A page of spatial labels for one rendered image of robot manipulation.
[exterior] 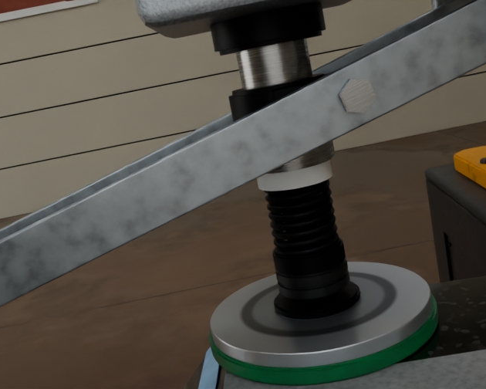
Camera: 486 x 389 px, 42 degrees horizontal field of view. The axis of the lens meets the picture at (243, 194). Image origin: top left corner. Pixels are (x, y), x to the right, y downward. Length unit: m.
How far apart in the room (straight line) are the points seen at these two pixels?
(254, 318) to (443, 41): 0.30
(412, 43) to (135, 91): 6.00
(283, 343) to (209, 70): 5.94
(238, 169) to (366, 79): 0.13
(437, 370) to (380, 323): 0.06
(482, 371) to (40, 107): 6.29
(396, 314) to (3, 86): 6.32
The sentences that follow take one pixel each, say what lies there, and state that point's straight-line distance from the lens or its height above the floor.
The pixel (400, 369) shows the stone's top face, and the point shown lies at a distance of 0.55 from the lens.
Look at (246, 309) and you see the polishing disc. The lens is 0.64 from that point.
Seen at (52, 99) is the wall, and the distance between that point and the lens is 6.64.
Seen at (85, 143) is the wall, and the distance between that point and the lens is 6.61.
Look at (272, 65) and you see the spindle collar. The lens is 0.55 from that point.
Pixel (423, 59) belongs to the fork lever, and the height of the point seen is 1.06.
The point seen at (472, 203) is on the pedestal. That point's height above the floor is 0.74.
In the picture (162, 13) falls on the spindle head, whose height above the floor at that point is 1.13.
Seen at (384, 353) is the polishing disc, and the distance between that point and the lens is 0.55.
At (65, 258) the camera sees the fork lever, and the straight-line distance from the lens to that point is 0.56.
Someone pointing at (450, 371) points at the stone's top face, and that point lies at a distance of 0.54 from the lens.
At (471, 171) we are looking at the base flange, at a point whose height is 0.76.
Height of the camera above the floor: 1.09
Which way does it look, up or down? 12 degrees down
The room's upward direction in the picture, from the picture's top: 11 degrees counter-clockwise
